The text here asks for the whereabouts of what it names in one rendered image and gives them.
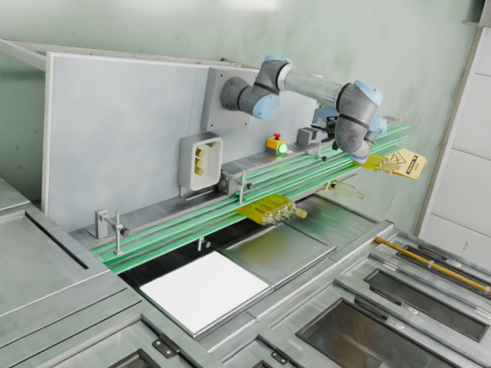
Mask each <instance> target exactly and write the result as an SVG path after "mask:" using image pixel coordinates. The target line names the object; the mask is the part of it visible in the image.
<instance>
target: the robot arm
mask: <svg viewBox="0 0 491 368"><path fill-rule="evenodd" d="M287 91H292V92H295V93H298V94H300V95H303V96H307V97H308V98H311V99H315V100H317V101H320V102H323V103H325V104H328V105H331V106H333V107H335V109H336V111H337V112H339V113H340V114H339V116H331V117H327V121H326V123H324V122H323V121H322V119H321V118H318V119H317V123H314V124H311V126H312V127H313V128H316V129H321V130H322V131H326V133H321V132H320V131H318V132H317V134H316V139H314V140H311V141H310V142H309V143H323V142H329V141H332V140H333V139H335V141H334V142H333V144H332V149H333V150H336V151H337V149H338V148H340V149H341V150H342V151H343V152H346V153H350V156H349V158H350V159H351V160H352V161H355V162H357V163H359V164H364V163H365V162H366V160H367V159H368V156H369V154H370V152H371V150H372V148H373V146H374V144H375V142H376V140H377V138H378V136H379V135H380V134H385V133H386V132H387V121H386V119H385V118H381V117H380V116H378V115H375V114H376V112H377V110H378V108H379V107H380V104H381V101H382V99H383V96H382V94H381V92H380V91H378V90H377V89H375V88H374V87H372V86H371V85H368V84H367V83H364V82H363V81H361V80H356V81H355V82H354V84H353V83H346V84H344V85H341V84H339V83H335V82H333V81H330V80H326V79H324V78H320V77H317V76H314V75H312V74H308V73H305V72H301V71H299V70H296V67H295V66H294V65H293V63H292V61H291V60H289V59H288V58H285V57H282V56H281V55H274V54H270V55H267V56H266V57H265V59H264V61H263V62H262V66H261V68H260V70H259V73H258V75H257V76H256V79H255V81H254V84H253V86H250V85H249V84H248V83H247V82H246V81H245V80H244V79H243V78H241V77H231V78H230V79H228V80H227V81H226V82H225V84H224V86H223V88H222V90H221V104H222V106H223V107H224V108H225V109H226V110H229V111H232V112H244V113H246V114H248V115H251V116H253V117H255V118H256V119H260V120H269V119H271V118H273V117H274V116H275V115H276V113H277V112H278V110H279V108H280V105H281V104H280V103H281V100H280V98H279V97H278V96H279V93H280V92H287ZM329 118H330V119H329ZM331 118H335V119H334V120H331Z"/></svg>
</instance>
